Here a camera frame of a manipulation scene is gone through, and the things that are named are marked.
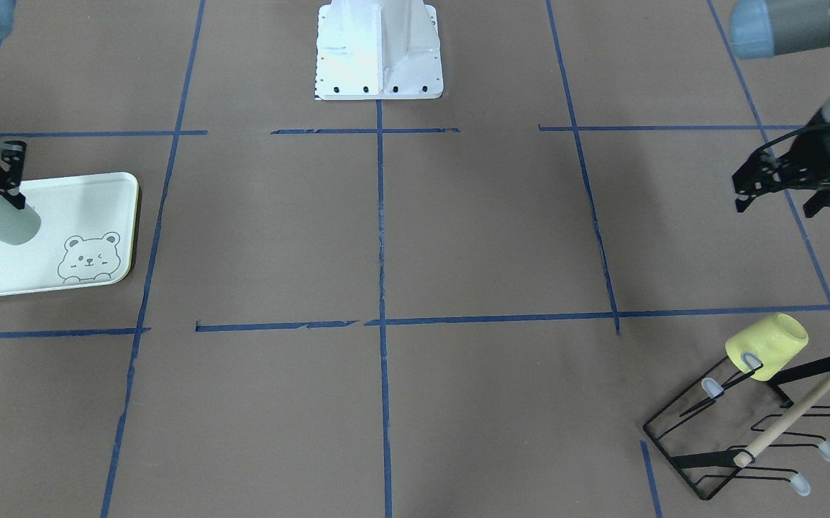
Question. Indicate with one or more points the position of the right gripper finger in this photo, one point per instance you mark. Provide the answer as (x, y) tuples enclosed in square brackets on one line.
[(13, 195)]

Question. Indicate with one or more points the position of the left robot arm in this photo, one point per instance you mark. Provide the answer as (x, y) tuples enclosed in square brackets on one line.
[(764, 29)]

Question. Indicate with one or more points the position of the cream bear tray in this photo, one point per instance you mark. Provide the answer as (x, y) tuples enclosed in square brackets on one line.
[(86, 238)]

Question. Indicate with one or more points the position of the yellow cup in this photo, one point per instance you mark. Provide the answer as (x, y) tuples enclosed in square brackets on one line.
[(765, 347)]

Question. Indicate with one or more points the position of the black wire cup rack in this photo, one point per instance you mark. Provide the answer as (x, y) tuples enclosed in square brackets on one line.
[(722, 426)]

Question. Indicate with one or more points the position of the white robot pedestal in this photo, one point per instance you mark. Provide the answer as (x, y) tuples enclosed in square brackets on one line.
[(378, 50)]

